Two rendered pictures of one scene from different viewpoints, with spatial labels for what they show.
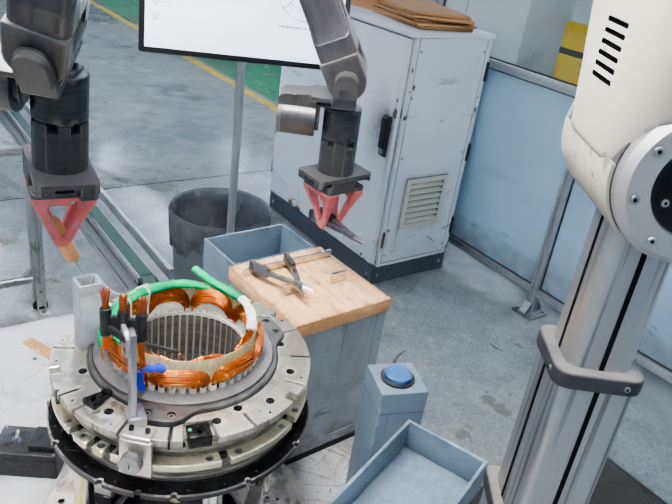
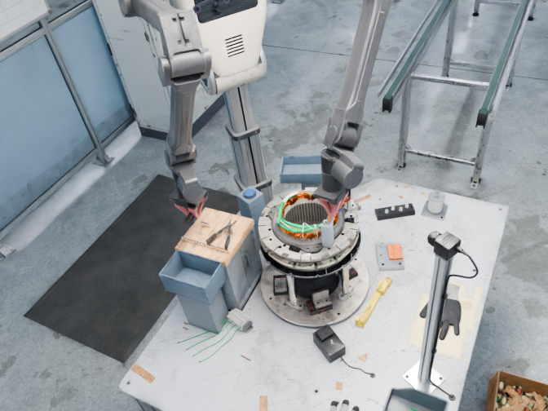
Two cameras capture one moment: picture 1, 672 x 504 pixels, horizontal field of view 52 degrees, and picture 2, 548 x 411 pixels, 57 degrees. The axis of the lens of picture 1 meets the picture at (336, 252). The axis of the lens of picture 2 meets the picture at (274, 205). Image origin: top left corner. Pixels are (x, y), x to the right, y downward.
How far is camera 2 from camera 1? 1.78 m
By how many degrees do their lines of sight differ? 84
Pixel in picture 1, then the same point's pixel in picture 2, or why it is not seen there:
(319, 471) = not seen: hidden behind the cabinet
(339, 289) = (212, 223)
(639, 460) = (35, 286)
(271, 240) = (168, 281)
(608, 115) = (251, 56)
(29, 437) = (327, 341)
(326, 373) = not seen: hidden behind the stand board
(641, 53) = (256, 34)
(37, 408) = (302, 375)
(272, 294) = (236, 236)
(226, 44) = not seen: outside the picture
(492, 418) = (21, 364)
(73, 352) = (337, 243)
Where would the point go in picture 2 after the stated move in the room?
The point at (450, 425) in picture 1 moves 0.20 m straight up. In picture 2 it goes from (38, 384) to (19, 364)
